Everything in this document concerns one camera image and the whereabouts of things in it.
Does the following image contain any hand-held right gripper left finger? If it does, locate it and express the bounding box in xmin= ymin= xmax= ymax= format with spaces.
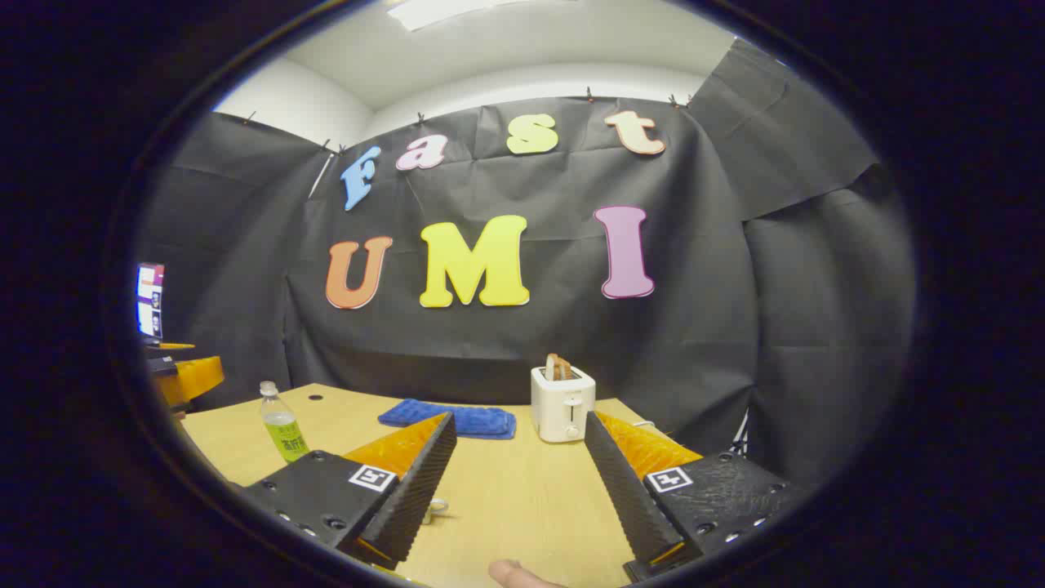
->
xmin=241 ymin=412 xmax=457 ymax=571

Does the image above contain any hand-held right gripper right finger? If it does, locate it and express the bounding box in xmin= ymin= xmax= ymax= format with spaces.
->
xmin=585 ymin=411 xmax=805 ymax=582

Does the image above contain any green label water bottle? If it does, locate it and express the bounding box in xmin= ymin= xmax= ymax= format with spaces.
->
xmin=260 ymin=381 xmax=310 ymax=464

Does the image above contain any blue towel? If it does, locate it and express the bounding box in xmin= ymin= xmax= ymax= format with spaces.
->
xmin=378 ymin=399 xmax=517 ymax=440

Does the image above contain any computer monitor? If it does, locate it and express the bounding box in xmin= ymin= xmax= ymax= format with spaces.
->
xmin=136 ymin=262 xmax=165 ymax=339

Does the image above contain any white toaster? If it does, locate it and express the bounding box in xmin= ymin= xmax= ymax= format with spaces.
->
xmin=531 ymin=365 xmax=596 ymax=443

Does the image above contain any black backdrop cloth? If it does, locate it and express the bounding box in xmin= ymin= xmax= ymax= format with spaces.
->
xmin=135 ymin=37 xmax=915 ymax=491

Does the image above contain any ceiling light panel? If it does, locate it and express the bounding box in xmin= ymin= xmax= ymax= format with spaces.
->
xmin=388 ymin=0 xmax=523 ymax=32

